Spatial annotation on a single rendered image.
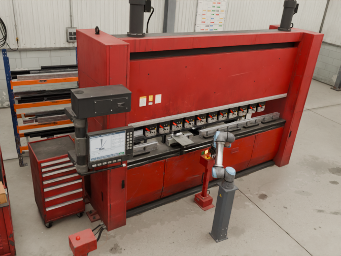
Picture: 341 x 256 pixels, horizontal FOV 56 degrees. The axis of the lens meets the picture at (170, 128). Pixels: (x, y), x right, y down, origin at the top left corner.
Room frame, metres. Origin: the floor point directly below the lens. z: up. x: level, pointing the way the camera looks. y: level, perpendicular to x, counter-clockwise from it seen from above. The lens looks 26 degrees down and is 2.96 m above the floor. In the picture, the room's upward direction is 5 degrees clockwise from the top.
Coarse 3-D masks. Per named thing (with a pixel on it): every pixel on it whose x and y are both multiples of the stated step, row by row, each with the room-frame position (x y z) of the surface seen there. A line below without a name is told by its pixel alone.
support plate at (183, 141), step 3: (180, 135) 3.88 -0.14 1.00; (183, 135) 3.89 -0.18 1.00; (174, 138) 3.77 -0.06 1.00; (177, 138) 3.78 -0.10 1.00; (180, 138) 3.79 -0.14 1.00; (183, 138) 3.80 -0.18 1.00; (186, 138) 3.80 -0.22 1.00; (177, 141) 3.70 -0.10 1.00; (180, 141) 3.70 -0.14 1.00; (183, 141) 3.71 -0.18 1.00; (186, 141) 3.72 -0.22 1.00; (189, 141) 3.73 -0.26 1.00; (183, 144) 3.63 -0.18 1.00; (186, 144) 3.64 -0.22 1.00
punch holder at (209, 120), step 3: (216, 111) 4.21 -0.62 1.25; (207, 114) 4.17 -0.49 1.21; (210, 114) 4.15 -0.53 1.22; (213, 114) 4.18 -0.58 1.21; (216, 114) 4.22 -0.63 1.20; (207, 117) 4.17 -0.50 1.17; (210, 117) 4.16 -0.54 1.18; (213, 117) 4.18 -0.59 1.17; (216, 117) 4.22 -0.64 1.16; (207, 120) 4.16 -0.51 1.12; (210, 120) 4.16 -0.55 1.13; (213, 120) 4.19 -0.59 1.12
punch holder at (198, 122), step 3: (198, 114) 4.03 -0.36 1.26; (201, 114) 4.06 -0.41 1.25; (204, 114) 4.09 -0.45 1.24; (195, 117) 4.06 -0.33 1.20; (201, 117) 4.06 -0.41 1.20; (204, 117) 4.10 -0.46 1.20; (195, 120) 4.06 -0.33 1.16; (198, 120) 4.03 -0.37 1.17; (204, 120) 4.10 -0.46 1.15; (195, 123) 4.05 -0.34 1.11; (198, 123) 4.04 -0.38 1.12; (201, 123) 4.07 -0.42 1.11
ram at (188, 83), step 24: (288, 48) 4.97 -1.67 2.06; (144, 72) 3.52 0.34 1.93; (168, 72) 3.72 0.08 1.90; (192, 72) 3.92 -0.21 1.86; (216, 72) 4.15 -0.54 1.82; (240, 72) 4.41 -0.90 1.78; (264, 72) 4.71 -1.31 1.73; (288, 72) 5.04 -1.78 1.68; (144, 96) 3.53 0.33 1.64; (168, 96) 3.73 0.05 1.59; (192, 96) 3.95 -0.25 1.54; (216, 96) 4.19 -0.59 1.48; (240, 96) 4.46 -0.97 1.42; (264, 96) 4.78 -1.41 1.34; (144, 120) 3.54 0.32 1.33
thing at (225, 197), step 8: (224, 192) 3.05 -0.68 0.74; (232, 192) 3.07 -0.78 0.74; (224, 200) 3.04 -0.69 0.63; (232, 200) 3.08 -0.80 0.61; (216, 208) 3.12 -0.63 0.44; (224, 208) 3.04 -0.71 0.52; (216, 216) 3.10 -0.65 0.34; (224, 216) 3.04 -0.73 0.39; (216, 224) 3.08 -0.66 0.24; (224, 224) 3.05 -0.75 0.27; (216, 232) 3.06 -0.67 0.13; (224, 232) 3.06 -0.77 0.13; (216, 240) 3.03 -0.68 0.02
